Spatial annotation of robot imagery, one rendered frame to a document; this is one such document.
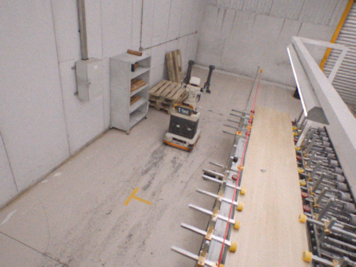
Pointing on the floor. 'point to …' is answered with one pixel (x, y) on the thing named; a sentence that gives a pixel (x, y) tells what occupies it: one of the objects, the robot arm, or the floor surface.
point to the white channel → (330, 100)
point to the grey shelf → (121, 112)
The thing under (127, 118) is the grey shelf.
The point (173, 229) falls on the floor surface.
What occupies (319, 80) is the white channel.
